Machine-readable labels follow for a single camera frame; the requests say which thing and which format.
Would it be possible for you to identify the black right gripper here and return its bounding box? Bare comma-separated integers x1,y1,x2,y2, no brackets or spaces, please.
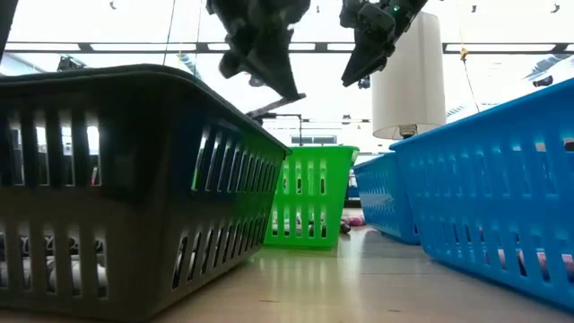
339,0,427,89

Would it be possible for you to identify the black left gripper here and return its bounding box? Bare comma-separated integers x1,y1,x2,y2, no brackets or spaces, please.
205,0,311,102

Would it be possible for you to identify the grey paper-wrapped crayon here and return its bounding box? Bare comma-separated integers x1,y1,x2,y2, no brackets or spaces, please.
272,214,300,237
44,262,84,295
0,258,32,288
295,214,327,237
245,92,307,120

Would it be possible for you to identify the green plastic slotted basket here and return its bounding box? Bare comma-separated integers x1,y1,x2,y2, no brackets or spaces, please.
263,144,361,250

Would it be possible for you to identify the black plastic slotted basket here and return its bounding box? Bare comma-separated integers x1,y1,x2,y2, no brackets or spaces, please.
0,63,291,320

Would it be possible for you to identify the table lamp white shade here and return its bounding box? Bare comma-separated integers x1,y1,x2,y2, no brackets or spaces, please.
370,11,448,140

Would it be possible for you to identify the blue plastic slotted basket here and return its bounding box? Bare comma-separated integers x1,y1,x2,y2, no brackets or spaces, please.
352,151,422,246
388,78,574,311

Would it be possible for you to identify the black overhead beam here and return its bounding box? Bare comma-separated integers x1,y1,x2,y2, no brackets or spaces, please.
0,40,574,55

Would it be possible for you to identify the black ceiling fixture cluster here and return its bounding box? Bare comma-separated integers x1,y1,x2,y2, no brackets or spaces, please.
56,56,86,72

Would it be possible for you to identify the yellow hanging cord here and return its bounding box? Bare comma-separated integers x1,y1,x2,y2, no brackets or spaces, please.
456,0,481,113

